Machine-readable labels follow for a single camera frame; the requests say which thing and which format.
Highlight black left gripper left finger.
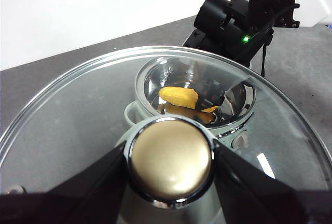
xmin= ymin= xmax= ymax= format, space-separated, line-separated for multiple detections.
xmin=0 ymin=146 xmax=128 ymax=224

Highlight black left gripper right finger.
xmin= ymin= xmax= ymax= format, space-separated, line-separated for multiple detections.
xmin=212 ymin=140 xmax=332 ymax=224

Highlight glass lid with round knob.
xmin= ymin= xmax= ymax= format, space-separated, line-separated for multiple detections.
xmin=0 ymin=45 xmax=332 ymax=224

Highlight yellow corn cob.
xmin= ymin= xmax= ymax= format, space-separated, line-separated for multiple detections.
xmin=158 ymin=86 xmax=199 ymax=110

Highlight pale green electric pot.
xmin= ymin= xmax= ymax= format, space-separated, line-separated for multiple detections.
xmin=124 ymin=55 xmax=257 ymax=157

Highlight black cable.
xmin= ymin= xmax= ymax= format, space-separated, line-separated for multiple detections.
xmin=260 ymin=41 xmax=268 ymax=77

